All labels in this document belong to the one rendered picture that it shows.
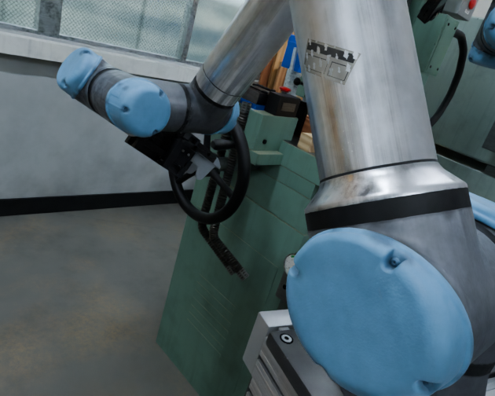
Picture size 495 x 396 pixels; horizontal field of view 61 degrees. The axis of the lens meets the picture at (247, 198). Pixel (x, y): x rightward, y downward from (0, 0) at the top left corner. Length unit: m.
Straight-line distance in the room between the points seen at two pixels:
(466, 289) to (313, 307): 0.09
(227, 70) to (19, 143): 1.69
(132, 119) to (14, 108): 1.60
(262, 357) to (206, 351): 0.82
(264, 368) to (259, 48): 0.43
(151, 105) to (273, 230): 0.62
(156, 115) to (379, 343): 0.43
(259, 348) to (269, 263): 0.53
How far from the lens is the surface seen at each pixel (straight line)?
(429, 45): 1.28
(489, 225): 0.39
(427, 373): 0.27
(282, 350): 0.50
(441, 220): 0.28
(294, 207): 1.06
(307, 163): 1.03
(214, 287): 1.32
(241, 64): 0.60
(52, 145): 2.26
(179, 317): 1.51
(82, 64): 0.67
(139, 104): 0.58
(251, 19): 0.58
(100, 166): 2.39
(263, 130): 1.01
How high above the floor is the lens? 1.13
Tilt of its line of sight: 21 degrees down
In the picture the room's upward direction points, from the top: 17 degrees clockwise
